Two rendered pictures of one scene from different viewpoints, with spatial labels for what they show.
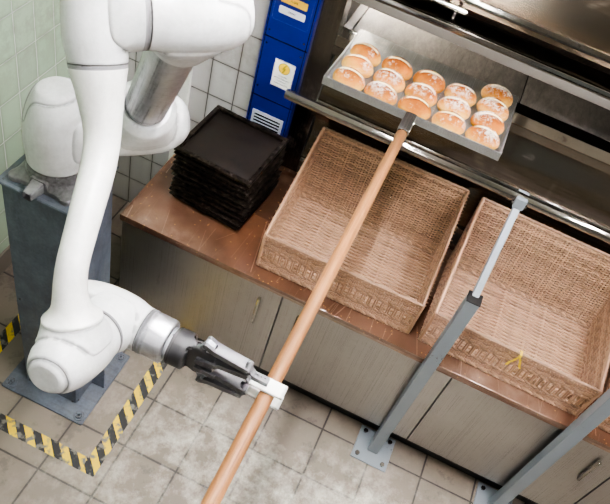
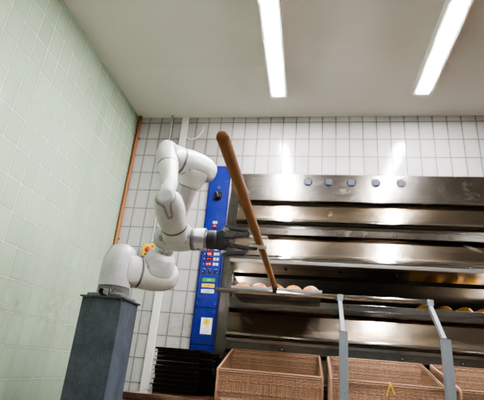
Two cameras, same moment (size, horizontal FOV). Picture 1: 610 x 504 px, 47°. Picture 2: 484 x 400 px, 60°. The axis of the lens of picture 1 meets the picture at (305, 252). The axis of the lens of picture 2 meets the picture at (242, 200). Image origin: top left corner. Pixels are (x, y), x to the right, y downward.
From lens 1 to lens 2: 1.83 m
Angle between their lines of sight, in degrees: 69
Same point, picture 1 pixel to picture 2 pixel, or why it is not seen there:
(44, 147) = (115, 264)
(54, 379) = (170, 193)
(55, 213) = (113, 303)
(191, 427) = not seen: outside the picture
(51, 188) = (112, 292)
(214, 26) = (206, 160)
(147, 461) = not seen: outside the picture
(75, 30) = (163, 150)
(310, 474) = not seen: outside the picture
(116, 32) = (177, 151)
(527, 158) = (337, 326)
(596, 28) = (333, 252)
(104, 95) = (173, 165)
